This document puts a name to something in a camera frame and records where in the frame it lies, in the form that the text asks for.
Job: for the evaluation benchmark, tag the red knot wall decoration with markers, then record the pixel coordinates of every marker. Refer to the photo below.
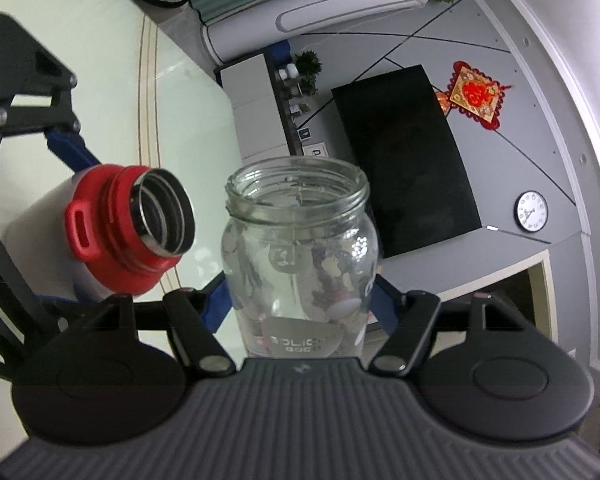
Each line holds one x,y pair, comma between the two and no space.
475,92

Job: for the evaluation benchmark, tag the red and white thermos bottle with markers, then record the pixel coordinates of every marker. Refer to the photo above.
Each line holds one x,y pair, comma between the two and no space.
115,240

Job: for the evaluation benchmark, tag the white standing air conditioner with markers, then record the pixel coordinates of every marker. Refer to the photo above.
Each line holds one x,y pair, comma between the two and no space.
305,15

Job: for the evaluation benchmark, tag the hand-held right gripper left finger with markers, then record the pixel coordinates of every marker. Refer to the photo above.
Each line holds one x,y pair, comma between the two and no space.
215,305

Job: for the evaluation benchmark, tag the small green potted plant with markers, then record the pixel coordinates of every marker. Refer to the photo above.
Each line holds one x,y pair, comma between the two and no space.
310,85

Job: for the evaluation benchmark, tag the small cactus plant pot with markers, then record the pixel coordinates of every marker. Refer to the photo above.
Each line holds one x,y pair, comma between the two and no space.
305,107

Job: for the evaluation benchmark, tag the green plant in white pot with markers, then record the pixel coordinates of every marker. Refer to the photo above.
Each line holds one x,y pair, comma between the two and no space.
307,62

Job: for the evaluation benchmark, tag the small dark photo frame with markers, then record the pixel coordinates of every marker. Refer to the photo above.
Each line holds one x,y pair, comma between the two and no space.
304,134

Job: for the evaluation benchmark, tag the blue container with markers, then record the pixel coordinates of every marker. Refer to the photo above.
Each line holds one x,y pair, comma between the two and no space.
279,51

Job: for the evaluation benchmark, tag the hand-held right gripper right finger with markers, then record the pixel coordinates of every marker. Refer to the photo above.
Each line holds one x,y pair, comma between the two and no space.
386,305

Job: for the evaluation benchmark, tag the black wall television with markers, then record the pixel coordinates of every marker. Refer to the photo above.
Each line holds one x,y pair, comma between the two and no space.
405,160

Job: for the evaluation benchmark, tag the white photo frame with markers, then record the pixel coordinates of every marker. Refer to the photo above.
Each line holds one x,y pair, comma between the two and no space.
315,150

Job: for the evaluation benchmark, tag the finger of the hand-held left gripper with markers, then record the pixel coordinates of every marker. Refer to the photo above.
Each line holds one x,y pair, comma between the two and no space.
10,265
72,150

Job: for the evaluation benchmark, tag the clear glass jar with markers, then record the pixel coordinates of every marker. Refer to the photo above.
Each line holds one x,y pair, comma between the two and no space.
300,260

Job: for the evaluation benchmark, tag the white television cabinet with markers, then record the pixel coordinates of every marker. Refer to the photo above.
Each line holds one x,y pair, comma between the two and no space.
255,105

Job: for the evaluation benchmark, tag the round wall clock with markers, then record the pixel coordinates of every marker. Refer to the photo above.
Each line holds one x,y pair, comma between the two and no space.
531,211

